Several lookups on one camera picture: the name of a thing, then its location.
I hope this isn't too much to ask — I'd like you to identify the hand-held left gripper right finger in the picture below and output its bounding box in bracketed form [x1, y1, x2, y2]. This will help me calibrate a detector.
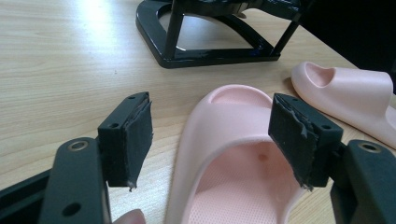
[268, 92, 345, 191]

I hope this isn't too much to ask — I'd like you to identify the black shoe rack red shelf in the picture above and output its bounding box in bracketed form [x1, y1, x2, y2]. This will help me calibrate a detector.
[134, 0, 316, 69]

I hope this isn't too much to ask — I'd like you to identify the pink foam slipper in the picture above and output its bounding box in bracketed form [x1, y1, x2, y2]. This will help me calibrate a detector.
[290, 61, 396, 150]
[164, 83, 307, 224]

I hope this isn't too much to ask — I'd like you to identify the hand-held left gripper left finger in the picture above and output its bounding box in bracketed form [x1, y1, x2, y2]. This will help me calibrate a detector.
[97, 91, 154, 191]

